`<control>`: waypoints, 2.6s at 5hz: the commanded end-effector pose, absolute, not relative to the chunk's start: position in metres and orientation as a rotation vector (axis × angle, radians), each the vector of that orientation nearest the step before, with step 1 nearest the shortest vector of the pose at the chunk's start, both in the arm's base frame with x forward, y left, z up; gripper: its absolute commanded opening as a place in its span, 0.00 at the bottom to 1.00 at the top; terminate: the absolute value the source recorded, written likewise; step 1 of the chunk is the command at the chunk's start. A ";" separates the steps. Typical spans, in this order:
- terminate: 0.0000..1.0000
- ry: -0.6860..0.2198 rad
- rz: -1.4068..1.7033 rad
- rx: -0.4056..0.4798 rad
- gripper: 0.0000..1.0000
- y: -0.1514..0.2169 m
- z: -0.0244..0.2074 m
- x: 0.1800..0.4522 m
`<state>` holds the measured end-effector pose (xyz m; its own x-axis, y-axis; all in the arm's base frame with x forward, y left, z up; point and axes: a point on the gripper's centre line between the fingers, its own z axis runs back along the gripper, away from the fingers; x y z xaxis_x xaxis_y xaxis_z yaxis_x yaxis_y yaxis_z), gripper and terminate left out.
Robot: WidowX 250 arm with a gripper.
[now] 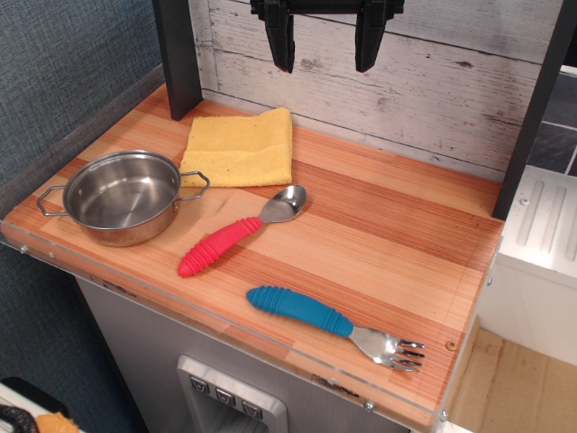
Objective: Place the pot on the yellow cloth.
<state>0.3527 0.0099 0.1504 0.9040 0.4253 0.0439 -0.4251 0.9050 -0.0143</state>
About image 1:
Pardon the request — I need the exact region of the blue handled fork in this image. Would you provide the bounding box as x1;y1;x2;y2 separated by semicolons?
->
246;286;426;372

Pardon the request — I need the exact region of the yellow folded rag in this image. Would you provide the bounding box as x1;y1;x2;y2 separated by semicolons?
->
180;107;293;188

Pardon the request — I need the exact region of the silver toy fridge cabinet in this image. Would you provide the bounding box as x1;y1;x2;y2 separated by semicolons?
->
78;279;406;432

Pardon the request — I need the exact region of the grey ice dispenser panel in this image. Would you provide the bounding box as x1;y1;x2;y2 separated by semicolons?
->
177;355;289;432

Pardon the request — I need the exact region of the black cable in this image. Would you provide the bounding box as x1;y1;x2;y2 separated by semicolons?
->
0;404;36;433

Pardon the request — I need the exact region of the silver steel pan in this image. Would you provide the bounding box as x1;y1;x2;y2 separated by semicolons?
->
36;150;211;247

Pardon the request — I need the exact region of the orange object bottom left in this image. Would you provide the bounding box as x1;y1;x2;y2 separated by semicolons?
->
36;412;80;433

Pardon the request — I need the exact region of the dark right shelf post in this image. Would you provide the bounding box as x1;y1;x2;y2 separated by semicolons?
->
491;0;576;221

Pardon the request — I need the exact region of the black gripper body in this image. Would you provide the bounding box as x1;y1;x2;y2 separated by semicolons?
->
250;0;405;20

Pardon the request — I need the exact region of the dark shelf post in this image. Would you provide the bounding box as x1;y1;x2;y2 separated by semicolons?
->
152;0;203;120
491;0;576;221

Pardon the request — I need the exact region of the red handled spoon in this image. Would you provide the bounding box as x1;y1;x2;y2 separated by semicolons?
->
177;185;307;278

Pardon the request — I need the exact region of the dark left shelf post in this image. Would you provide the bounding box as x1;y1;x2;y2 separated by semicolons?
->
152;0;203;120

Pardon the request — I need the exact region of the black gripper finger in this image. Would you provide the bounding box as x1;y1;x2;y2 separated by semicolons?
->
355;1;386;72
263;0;295;73

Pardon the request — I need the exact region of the white toy sink unit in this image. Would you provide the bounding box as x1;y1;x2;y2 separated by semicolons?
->
477;166;576;364

